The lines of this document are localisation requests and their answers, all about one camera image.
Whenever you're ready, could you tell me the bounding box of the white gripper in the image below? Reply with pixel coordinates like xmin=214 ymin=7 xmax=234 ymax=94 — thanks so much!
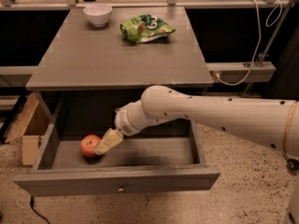
xmin=94 ymin=101 xmax=163 ymax=155

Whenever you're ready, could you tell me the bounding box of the grey cabinet counter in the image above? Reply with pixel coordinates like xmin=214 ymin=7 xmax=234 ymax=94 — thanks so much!
xmin=25 ymin=6 xmax=215 ymax=123

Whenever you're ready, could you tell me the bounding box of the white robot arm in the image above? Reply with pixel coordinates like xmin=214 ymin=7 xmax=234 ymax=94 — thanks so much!
xmin=94 ymin=85 xmax=299 ymax=172

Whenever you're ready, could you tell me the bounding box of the white ceramic bowl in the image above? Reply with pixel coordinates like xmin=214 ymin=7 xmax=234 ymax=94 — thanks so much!
xmin=83 ymin=4 xmax=112 ymax=27

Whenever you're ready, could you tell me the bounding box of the green chip bag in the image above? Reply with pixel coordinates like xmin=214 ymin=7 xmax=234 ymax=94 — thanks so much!
xmin=120 ymin=14 xmax=176 ymax=44

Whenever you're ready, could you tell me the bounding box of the grey open top drawer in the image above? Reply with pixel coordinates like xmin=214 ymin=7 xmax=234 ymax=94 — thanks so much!
xmin=13 ymin=93 xmax=221 ymax=197

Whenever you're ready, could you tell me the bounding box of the red apple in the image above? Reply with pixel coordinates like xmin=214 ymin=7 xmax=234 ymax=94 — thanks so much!
xmin=80 ymin=134 xmax=101 ymax=158

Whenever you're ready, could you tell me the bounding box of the wooden box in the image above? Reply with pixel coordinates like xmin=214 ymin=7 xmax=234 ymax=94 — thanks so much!
xmin=6 ymin=92 xmax=50 ymax=166

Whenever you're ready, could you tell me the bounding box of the metal drawer knob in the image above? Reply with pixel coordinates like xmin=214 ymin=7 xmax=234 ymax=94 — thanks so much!
xmin=117 ymin=184 xmax=126 ymax=193

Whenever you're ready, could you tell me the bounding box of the grey metal rail frame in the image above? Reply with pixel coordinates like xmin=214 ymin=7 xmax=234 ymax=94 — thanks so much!
xmin=1 ymin=0 xmax=297 ymax=84

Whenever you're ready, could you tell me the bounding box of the black caster wheel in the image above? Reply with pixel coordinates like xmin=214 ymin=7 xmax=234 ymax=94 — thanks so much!
xmin=282 ymin=153 xmax=299 ymax=172

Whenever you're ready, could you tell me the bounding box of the black floor cable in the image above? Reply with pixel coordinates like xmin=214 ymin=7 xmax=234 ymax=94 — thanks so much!
xmin=29 ymin=195 xmax=51 ymax=224

